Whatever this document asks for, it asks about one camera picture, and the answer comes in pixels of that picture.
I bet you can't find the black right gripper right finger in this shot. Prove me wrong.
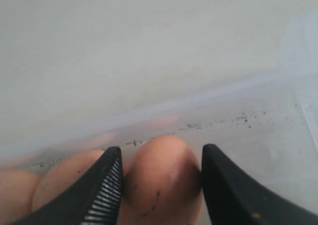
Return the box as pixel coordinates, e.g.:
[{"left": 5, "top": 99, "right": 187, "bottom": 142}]
[{"left": 201, "top": 144, "right": 318, "bottom": 225}]

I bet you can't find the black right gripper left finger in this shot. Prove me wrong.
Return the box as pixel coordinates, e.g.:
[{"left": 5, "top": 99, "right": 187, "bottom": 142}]
[{"left": 15, "top": 147, "right": 123, "bottom": 225}]

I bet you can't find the brown egg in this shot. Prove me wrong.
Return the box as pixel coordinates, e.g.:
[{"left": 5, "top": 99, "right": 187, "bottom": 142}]
[
  {"left": 0, "top": 170, "right": 41, "bottom": 225},
  {"left": 32, "top": 150, "right": 104, "bottom": 212},
  {"left": 120, "top": 135, "right": 203, "bottom": 225}
]

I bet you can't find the clear plastic container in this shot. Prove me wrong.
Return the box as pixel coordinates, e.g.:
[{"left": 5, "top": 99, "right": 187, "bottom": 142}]
[{"left": 0, "top": 10, "right": 318, "bottom": 171}]

